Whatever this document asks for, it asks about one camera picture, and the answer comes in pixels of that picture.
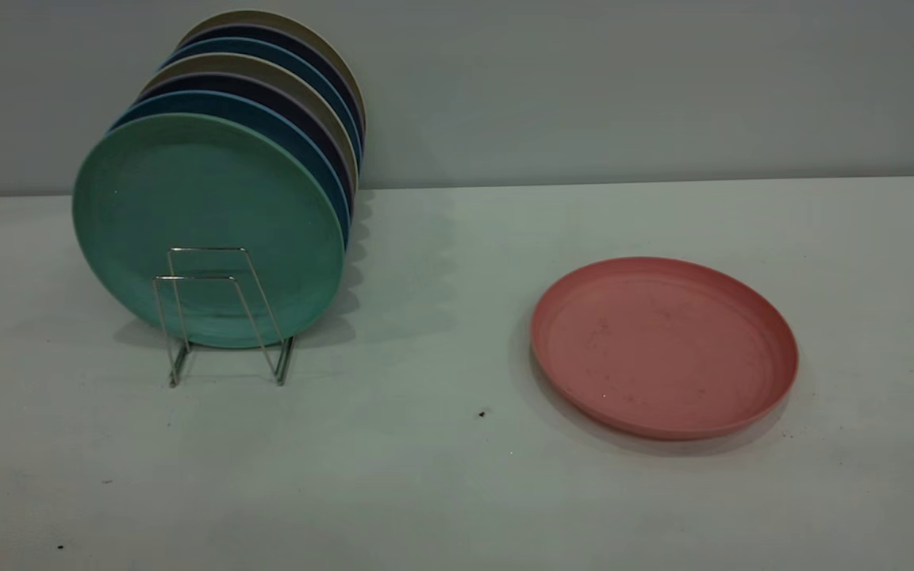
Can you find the dark purple plate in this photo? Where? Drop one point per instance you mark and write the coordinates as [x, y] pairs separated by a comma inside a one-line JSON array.
[[298, 40], [290, 97]]

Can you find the beige plate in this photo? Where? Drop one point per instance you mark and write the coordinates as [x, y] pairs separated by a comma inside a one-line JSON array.
[[290, 78], [290, 21]]

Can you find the pink plate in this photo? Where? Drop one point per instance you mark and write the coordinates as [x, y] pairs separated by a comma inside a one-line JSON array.
[[663, 349]]

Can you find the green plate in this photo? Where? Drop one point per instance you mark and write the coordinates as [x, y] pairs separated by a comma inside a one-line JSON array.
[[203, 206]]

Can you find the blue plate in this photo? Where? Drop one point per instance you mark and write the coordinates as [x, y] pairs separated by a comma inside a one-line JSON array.
[[290, 120], [298, 57]]

